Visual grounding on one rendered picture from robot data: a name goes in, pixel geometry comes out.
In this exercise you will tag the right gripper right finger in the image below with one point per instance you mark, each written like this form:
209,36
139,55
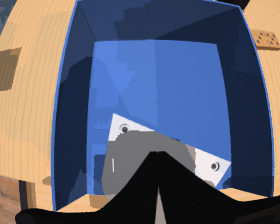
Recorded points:
187,199

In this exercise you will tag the blue open tray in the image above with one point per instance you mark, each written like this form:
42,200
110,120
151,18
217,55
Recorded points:
188,69

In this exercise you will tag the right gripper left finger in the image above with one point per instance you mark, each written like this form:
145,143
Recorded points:
134,204

